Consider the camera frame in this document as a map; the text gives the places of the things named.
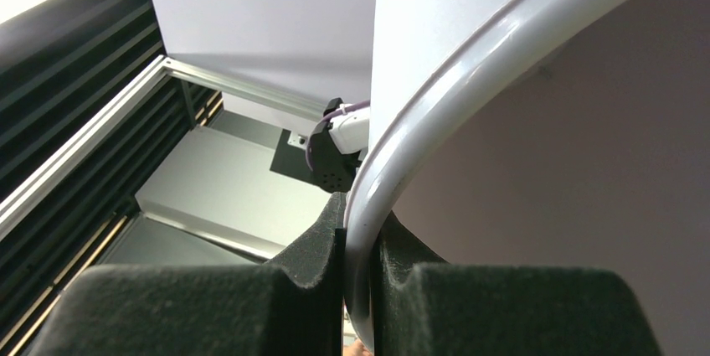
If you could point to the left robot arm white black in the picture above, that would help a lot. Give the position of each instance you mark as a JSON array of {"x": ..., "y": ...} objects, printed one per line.
[{"x": 338, "y": 144}]

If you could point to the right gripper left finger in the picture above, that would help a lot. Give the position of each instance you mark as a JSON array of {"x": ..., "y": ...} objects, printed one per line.
[{"x": 289, "y": 305}]

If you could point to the grey plastic bucket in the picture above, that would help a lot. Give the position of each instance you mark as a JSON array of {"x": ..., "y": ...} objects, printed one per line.
[{"x": 562, "y": 133}]

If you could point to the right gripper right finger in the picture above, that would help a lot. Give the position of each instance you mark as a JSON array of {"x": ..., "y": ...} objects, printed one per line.
[{"x": 423, "y": 305}]

